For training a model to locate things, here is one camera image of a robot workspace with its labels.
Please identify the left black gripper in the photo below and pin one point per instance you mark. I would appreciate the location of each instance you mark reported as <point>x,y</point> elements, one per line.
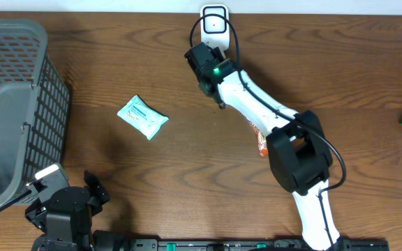
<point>91,203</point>

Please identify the teal wet wipes pack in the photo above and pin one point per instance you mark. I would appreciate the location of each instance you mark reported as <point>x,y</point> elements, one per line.
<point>143,118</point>

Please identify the red chocolate bar wrapper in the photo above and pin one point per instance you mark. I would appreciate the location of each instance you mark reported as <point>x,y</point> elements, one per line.
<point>261,140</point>

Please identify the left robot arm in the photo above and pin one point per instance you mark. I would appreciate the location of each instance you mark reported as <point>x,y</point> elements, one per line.
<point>63,236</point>

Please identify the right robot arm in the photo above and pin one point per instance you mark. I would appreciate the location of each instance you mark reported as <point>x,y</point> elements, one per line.
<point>299,155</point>

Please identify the white barcode scanner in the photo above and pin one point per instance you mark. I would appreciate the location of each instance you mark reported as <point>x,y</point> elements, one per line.
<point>215,31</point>

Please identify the grey plastic basket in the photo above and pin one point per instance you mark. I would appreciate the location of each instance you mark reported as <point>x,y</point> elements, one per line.
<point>34,106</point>

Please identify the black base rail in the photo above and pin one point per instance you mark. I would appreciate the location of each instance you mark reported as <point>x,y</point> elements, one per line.
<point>278,244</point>

